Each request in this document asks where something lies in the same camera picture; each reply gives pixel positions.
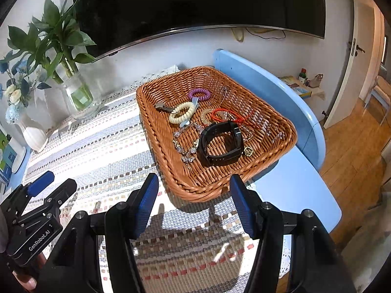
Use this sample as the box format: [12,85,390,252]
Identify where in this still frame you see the black television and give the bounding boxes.
[70,0,326,63]

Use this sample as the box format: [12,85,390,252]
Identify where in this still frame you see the gold clover charm chain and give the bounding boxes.
[241,126,256,158]

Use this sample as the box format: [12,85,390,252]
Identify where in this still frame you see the clear glass vase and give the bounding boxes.
[59,70,103,120]

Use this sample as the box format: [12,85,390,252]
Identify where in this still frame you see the thin silver chain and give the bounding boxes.
[214,86,230,110]

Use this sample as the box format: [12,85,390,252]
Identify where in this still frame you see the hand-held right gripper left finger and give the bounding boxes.
[35,173,159,293]

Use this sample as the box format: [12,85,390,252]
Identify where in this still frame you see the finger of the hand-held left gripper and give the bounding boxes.
[18,178,77,220]
[0,171,55,217]

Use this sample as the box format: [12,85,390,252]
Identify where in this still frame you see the green leafy plant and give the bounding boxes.
[8,0,97,84]

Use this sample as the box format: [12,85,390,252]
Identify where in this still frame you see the white and blue flowers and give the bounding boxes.
[0,50,52,125]

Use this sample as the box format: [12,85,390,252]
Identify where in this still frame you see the light blue chair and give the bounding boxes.
[365,75,391,126]

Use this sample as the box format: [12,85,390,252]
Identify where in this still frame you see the striped woven table mat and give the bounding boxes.
[24,98,291,293]

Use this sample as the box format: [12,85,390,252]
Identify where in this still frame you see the brown wicker basket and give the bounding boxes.
[136,66,297,202]

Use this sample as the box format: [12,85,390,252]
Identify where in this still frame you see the black door handle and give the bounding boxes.
[348,38,366,56]

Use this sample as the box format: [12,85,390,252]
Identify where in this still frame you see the white door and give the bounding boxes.
[323,0,386,129]

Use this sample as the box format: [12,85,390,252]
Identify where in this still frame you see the thin black cable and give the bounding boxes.
[246,27,286,41]

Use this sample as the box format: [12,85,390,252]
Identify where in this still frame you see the white lace cloth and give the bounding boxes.
[46,65,180,135]

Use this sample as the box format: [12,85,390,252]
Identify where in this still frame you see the red cord bracelet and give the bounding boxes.
[211,108,255,129]

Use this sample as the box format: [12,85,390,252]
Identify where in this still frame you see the colourful printed box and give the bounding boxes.
[0,128,19,193]

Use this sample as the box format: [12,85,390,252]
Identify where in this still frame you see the black wristwatch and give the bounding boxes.
[196,121,245,168]

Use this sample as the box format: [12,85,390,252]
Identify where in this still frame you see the colourful picture book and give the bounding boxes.
[279,76,313,98]

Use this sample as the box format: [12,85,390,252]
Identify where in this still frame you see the small grey figurine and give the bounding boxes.
[307,74,324,88]

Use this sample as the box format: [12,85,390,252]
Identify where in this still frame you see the cream coil bracelet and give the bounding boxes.
[169,102,196,129]

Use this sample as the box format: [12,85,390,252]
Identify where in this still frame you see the small white shelf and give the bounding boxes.
[279,76,326,101]

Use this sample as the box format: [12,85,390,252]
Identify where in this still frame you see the crystal bead butterfly bracelet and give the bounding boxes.
[173,122,204,166]

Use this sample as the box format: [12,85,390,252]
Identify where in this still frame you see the white ribbed vase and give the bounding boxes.
[15,113,49,152]

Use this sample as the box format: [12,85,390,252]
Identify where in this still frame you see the light blue curved panel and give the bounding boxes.
[213,49,325,171]

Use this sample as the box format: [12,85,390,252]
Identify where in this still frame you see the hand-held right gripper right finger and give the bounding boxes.
[230,175,356,293]

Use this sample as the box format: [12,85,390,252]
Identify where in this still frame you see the purple coil bracelet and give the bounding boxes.
[187,88,212,106]

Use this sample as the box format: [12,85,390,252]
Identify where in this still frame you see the person's left hand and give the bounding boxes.
[14,256,47,292]

